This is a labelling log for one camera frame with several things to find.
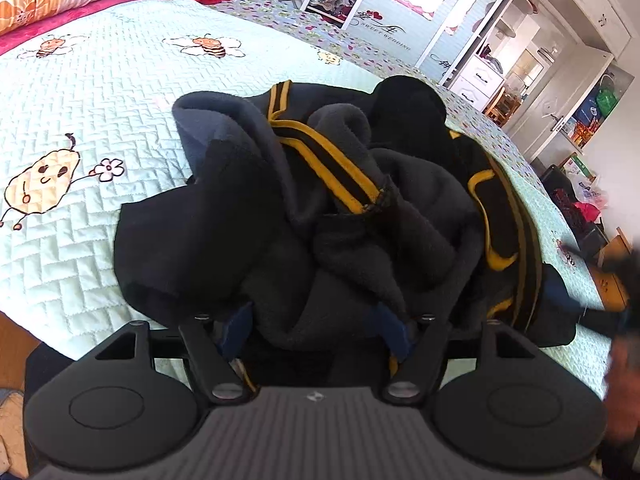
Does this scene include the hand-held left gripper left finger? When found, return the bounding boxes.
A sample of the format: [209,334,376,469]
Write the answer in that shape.
[95,302,256,403]

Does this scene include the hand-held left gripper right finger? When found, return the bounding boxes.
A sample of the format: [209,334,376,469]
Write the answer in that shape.
[375,302,538,403]

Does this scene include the black yellow-striped fleece pants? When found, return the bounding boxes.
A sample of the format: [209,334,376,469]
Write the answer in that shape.
[114,75,581,396]

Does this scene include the wooden dresser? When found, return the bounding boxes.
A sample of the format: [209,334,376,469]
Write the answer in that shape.
[587,227,636,311]

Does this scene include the pile of plastic bags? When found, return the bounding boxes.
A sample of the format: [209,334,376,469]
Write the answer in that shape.
[560,152,608,223]

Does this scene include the black chair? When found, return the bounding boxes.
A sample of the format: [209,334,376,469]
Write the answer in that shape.
[540,164,608,261]

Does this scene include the colourful hanging bags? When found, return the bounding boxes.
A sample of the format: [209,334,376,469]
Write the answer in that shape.
[570,67,633,148]

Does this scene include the white door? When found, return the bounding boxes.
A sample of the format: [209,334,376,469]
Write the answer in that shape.
[505,45,616,161]

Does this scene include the wooden chair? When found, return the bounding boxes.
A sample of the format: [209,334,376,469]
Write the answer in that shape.
[482,87,521,128]

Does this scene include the white drawer cabinet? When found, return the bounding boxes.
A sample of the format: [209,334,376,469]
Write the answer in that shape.
[452,52,506,111]

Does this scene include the mint bee-print quilted bedspread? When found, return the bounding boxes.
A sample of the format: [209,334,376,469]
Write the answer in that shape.
[0,0,608,396]

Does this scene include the purple floral bed sheet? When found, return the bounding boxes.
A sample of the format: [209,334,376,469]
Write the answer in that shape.
[210,0,556,196]

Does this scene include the light blue sliding-door wardrobe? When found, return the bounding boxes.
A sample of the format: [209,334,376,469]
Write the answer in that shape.
[262,0,531,86]

